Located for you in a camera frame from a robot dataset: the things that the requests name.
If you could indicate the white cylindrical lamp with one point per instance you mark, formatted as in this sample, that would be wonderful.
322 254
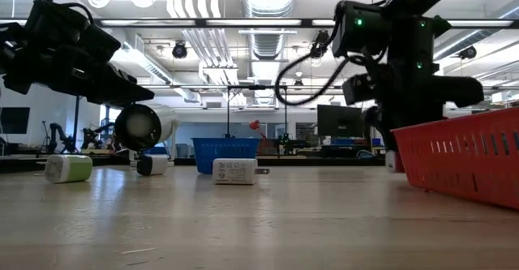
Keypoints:
142 126

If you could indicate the black computer monitor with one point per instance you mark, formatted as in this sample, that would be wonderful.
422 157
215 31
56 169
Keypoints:
340 121

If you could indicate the black overhead light bar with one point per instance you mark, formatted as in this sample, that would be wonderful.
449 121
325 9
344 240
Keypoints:
306 22

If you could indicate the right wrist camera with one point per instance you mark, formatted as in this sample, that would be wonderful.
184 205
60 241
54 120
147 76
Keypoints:
357 88

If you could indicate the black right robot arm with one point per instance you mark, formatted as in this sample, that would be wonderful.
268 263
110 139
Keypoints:
413 2

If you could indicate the blue plastic basket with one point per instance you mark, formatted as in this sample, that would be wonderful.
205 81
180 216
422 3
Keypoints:
225 148

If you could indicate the black background robot arm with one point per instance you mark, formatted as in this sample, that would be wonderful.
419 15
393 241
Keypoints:
57 132
91 136

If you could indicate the black white charger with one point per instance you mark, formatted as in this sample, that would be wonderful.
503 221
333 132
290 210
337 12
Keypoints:
158 164

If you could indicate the dark wall screen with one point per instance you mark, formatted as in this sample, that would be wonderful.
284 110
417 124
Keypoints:
14 120

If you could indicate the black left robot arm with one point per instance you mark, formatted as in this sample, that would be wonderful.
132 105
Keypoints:
52 22

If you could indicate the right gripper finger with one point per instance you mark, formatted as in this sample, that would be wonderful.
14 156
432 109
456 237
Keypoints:
423 119
387 126

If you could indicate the black overhead camera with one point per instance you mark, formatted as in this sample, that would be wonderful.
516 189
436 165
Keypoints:
320 43

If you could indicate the silver ventilation duct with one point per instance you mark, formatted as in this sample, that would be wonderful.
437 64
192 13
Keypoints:
267 45

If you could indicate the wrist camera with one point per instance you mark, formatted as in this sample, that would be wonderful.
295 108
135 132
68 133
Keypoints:
99 43
357 88

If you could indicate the black ceiling spotlight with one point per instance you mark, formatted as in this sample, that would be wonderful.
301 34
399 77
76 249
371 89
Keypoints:
298 82
179 50
468 53

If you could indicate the small red object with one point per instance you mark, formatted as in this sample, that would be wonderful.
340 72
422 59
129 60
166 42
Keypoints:
254 125

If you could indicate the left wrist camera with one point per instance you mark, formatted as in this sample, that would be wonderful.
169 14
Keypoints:
99 43

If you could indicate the white printed charger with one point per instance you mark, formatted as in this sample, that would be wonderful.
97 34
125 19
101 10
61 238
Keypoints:
235 170

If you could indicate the green white charger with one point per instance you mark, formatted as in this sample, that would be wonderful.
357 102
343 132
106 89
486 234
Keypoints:
73 168

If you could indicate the pink white charger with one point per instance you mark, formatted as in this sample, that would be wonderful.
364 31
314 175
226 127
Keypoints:
390 161

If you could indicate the dark metal stand frame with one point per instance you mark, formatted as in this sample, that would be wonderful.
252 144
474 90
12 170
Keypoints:
76 124

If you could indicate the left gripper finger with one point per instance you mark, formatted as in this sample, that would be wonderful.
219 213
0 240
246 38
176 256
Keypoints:
121 91
131 79

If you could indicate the red plastic basket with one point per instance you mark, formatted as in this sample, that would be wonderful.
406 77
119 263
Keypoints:
466 160

